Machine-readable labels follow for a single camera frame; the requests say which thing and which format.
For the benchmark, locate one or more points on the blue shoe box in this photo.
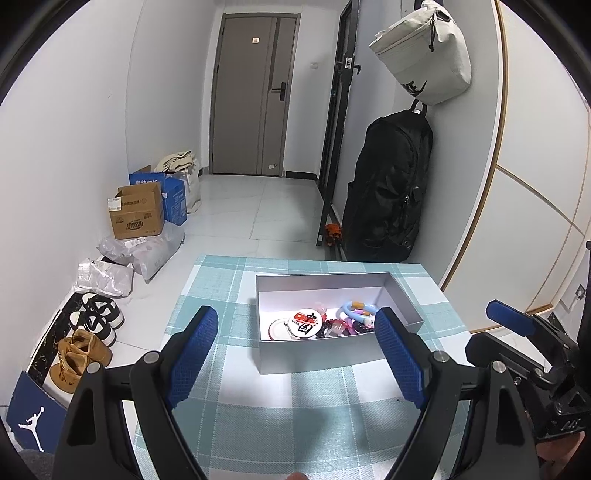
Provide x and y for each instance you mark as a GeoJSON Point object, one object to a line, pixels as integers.
{"type": "Point", "coordinates": [37, 410]}

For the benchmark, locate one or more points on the grey plastic mailer bag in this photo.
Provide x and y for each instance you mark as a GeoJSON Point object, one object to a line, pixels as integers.
{"type": "Point", "coordinates": [152, 251]}

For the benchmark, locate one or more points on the blue cardboard box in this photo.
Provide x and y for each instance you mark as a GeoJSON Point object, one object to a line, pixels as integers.
{"type": "Point", "coordinates": [174, 203]}

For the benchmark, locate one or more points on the grey door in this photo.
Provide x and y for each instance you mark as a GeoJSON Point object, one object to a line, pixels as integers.
{"type": "Point", "coordinates": [249, 101]}

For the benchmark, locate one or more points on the black marble slab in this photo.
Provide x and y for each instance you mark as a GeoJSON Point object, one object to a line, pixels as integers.
{"type": "Point", "coordinates": [51, 341]}

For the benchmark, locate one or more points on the grey rectangular box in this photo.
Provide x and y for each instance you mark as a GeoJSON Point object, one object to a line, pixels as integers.
{"type": "Point", "coordinates": [323, 357]}

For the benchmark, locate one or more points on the white hanging bag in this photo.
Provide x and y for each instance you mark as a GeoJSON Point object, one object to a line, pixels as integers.
{"type": "Point", "coordinates": [425, 50]}

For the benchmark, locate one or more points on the small orange toy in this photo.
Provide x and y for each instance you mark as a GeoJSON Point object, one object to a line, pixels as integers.
{"type": "Point", "coordinates": [333, 233]}

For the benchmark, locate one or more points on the clear crumpled plastic bag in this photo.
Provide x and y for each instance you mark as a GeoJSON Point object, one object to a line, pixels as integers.
{"type": "Point", "coordinates": [104, 279]}

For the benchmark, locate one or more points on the black backpack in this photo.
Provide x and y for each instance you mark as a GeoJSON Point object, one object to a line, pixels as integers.
{"type": "Point", "coordinates": [388, 194]}

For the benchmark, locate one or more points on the black metal frame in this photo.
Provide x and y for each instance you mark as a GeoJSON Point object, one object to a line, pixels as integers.
{"type": "Point", "coordinates": [339, 138]}

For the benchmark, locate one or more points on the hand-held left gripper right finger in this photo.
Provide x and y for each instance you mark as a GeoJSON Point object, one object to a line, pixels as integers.
{"type": "Point", "coordinates": [399, 355]}

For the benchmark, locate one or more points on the white round pin badge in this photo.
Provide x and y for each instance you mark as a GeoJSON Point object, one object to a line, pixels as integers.
{"type": "Point", "coordinates": [278, 330]}

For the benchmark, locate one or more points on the white wardrobe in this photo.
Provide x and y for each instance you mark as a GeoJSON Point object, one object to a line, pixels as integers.
{"type": "Point", "coordinates": [531, 184]}

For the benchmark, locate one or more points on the black and white sneaker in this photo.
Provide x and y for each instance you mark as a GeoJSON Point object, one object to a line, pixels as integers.
{"type": "Point", "coordinates": [92, 327]}
{"type": "Point", "coordinates": [104, 311]}

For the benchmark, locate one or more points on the brown cardboard box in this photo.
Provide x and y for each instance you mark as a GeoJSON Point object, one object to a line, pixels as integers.
{"type": "Point", "coordinates": [138, 217]}

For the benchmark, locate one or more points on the white tote bag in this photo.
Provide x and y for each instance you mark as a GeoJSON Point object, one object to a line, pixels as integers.
{"type": "Point", "coordinates": [191, 184]}

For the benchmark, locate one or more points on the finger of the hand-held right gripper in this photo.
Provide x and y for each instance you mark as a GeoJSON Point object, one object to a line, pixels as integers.
{"type": "Point", "coordinates": [508, 316]}

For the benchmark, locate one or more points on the teal checked tablecloth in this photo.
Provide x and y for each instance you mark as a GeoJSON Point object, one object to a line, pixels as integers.
{"type": "Point", "coordinates": [221, 286]}

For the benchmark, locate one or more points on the wall socket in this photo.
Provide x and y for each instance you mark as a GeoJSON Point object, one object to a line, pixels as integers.
{"type": "Point", "coordinates": [578, 291]}

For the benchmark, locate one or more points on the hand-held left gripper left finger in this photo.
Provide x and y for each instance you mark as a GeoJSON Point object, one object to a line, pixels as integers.
{"type": "Point", "coordinates": [196, 355]}

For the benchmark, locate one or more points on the printed round pin badge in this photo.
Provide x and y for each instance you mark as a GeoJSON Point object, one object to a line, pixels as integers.
{"type": "Point", "coordinates": [304, 324]}

